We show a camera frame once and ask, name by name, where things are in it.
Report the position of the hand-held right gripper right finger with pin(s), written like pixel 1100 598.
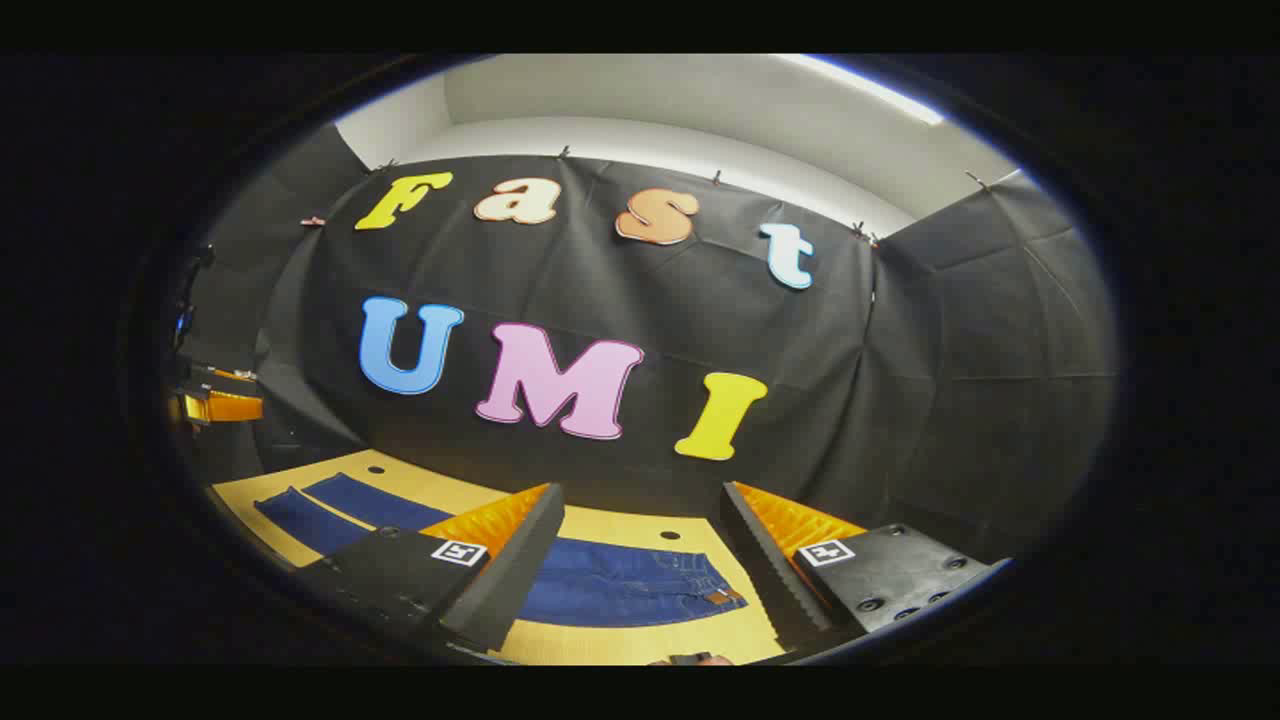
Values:
pixel 765 570

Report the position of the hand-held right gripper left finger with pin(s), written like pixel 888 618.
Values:
pixel 515 560

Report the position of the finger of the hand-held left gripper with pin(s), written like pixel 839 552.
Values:
pixel 225 406

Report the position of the blue denim jeans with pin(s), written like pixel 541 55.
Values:
pixel 610 585

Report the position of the black backdrop cloth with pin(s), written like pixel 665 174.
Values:
pixel 700 330

